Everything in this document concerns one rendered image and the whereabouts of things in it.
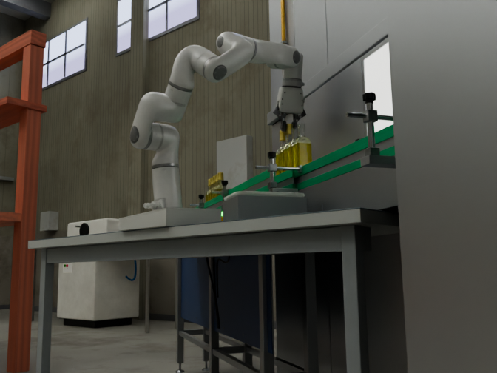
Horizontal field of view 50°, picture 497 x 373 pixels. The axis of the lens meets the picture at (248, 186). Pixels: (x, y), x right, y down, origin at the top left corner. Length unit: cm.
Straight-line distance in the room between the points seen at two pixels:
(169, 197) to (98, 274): 459
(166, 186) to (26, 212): 209
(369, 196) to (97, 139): 744
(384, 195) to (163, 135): 82
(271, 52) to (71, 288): 520
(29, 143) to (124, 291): 310
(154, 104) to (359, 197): 73
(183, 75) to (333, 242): 79
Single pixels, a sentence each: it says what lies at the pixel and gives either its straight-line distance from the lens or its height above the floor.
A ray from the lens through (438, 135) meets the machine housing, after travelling 94.
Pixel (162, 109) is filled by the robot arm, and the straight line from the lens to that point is 180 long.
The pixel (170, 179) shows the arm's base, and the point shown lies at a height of 92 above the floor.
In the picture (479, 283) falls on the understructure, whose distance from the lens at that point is 86.
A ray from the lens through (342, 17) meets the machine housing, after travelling 216.
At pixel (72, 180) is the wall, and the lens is 912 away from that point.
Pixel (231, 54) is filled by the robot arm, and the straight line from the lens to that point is 180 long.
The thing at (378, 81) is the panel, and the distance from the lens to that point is 180.
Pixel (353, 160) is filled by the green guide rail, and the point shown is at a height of 92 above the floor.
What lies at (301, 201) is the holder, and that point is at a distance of 164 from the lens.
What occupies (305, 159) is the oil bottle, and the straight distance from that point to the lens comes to 196.
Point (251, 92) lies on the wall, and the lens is 637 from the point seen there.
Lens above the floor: 61
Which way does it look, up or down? 9 degrees up
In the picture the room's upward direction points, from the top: 1 degrees counter-clockwise
